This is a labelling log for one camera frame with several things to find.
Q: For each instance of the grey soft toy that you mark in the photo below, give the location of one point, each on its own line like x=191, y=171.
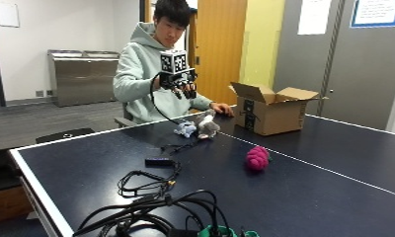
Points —
x=207, y=126

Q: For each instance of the open cardboard box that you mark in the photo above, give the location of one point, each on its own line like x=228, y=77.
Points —
x=272, y=113

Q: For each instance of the white cube with black markers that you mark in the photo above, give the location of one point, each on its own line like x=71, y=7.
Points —
x=174, y=61

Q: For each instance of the light blue soft toy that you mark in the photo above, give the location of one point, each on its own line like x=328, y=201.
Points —
x=184, y=129

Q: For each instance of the the person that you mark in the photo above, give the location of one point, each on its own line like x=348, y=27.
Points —
x=138, y=65

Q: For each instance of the orange wooden door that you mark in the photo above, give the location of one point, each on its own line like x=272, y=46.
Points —
x=222, y=49

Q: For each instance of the pink raspberry soft toy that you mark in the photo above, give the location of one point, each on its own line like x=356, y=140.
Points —
x=256, y=158

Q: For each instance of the grey chair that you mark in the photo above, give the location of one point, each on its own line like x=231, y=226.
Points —
x=124, y=120

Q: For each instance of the small black hub box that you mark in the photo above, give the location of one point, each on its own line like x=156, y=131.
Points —
x=159, y=161

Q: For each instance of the stainless steel waste bins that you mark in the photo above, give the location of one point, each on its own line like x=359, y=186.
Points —
x=82, y=77

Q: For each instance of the black chair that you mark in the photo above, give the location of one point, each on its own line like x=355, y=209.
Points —
x=64, y=135

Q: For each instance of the grey double door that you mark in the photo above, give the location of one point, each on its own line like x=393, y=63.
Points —
x=364, y=72

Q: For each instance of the white paper sheet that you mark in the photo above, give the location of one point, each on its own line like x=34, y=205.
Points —
x=313, y=16

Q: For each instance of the green plastic object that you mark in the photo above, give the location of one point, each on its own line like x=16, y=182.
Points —
x=219, y=232

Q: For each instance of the blue framed poster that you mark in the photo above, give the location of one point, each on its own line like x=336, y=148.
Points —
x=376, y=12

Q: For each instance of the brown wooden cabinet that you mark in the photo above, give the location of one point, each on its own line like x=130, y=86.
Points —
x=4, y=204

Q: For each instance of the wall power outlet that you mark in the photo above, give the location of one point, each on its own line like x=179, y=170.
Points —
x=43, y=93

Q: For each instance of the white wall board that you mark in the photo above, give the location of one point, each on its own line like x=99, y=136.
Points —
x=7, y=13

